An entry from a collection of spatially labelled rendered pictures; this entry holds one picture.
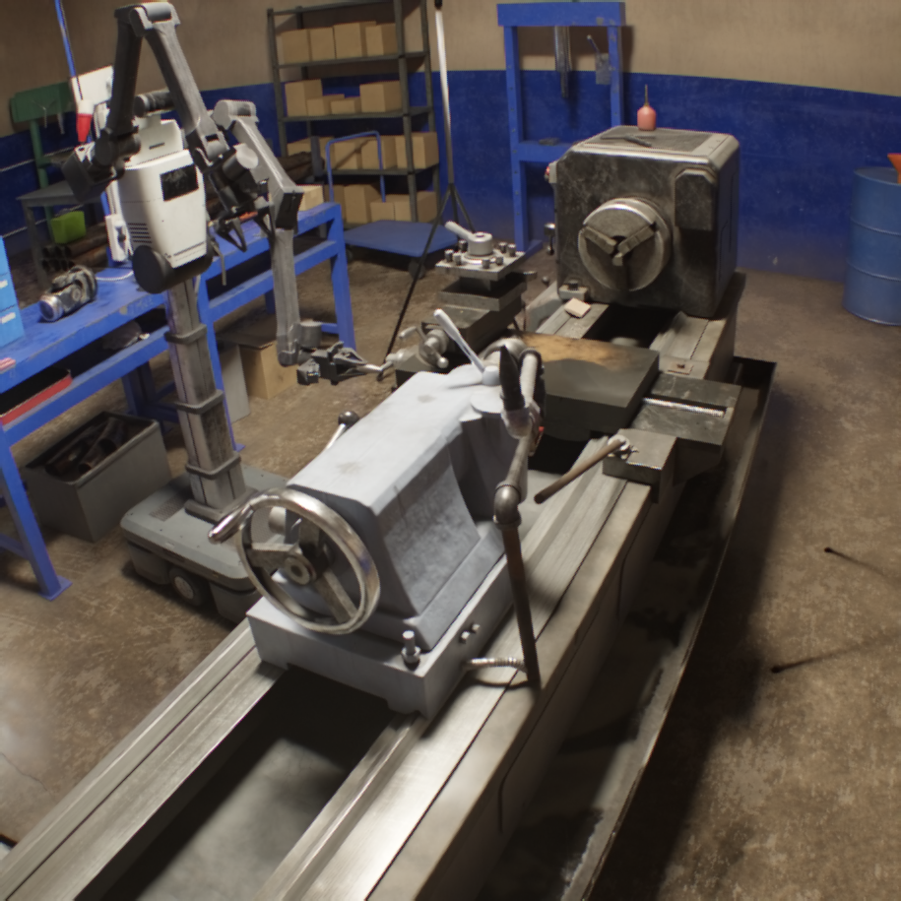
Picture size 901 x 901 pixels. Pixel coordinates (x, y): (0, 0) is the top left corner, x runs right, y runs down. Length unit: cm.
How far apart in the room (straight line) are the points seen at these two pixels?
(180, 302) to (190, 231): 22
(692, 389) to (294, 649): 115
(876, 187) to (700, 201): 276
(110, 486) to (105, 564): 33
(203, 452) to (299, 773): 152
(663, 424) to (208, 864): 127
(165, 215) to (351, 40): 413
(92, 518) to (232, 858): 221
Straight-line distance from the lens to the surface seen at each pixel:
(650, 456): 168
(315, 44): 647
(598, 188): 247
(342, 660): 118
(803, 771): 225
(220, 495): 268
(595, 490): 164
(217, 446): 263
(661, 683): 184
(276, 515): 123
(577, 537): 151
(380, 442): 117
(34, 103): 841
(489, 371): 130
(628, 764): 168
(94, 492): 323
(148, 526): 280
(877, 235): 504
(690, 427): 180
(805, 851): 211
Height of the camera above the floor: 174
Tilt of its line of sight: 29 degrees down
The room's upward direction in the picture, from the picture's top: 5 degrees counter-clockwise
